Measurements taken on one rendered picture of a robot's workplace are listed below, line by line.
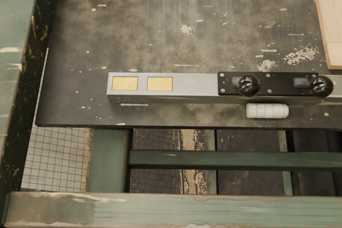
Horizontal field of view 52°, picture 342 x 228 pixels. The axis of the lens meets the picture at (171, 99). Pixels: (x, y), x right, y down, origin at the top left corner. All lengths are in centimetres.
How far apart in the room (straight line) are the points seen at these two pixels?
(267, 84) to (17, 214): 51
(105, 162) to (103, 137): 5
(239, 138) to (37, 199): 230
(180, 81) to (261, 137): 201
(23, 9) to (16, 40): 7
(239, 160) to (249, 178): 195
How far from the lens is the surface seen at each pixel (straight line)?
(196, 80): 71
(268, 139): 263
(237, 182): 279
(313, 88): 62
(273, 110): 72
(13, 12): 79
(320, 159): 80
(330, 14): 89
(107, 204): 64
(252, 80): 59
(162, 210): 62
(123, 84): 71
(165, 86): 70
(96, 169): 74
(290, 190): 223
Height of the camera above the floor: 193
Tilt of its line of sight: 31 degrees down
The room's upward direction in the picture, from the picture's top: 74 degrees counter-clockwise
